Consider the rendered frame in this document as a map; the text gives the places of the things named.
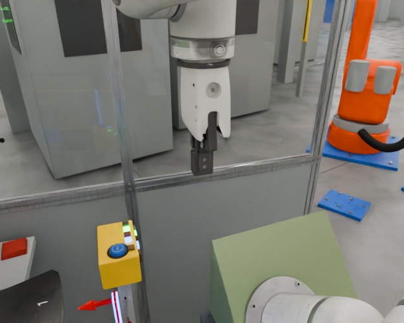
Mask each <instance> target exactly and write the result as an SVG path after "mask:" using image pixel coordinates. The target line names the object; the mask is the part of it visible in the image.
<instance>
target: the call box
mask: <svg viewBox="0 0 404 323"><path fill-rule="evenodd" d="M128 222H129V227H130V233H131V239H132V242H129V243H125V239H124V238H125V237H124V231H123V226H122V222H118V223H113V224H107V225H103V226H98V227H97V248H98V263H99V271H100V275H101V281H102V285H103V289H104V290H106V289H110V288H115V287H118V286H123V285H128V284H132V283H137V282H140V281H142V276H141V269H140V259H139V252H138V248H137V242H136V238H135V232H134V228H133V223H132V221H131V220H128ZM122 243H123V244H124V245H125V247H126V252H125V253H124V254H123V255H121V256H112V255H111V254H110V248H111V245H114V244H122ZM131 244H134V245H135V250H132V251H128V245H131Z"/></svg>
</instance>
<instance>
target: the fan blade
mask: <svg viewBox="0 0 404 323"><path fill-rule="evenodd" d="M49 296H50V300H51V307H49V308H44V309H40V310H35V311H34V301H35V300H37V299H42V298H45V297H49ZM0 323H64V305H63V292H62V284H61V281H60V276H59V273H58V272H57V271H55V270H52V269H51V270H49V271H47V272H45V273H43V274H40V275H38V276H35V277H33V278H31V279H28V280H26V281H23V282H22V283H19V284H16V285H13V286H11V287H9V288H6V289H4V290H1V291H0Z"/></svg>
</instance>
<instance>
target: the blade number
mask: <svg viewBox="0 0 404 323"><path fill-rule="evenodd" d="M49 307H51V300H50V296H49V297H45V298H42V299H37V300H35V301H34V311H35V310H40V309H44V308H49Z"/></svg>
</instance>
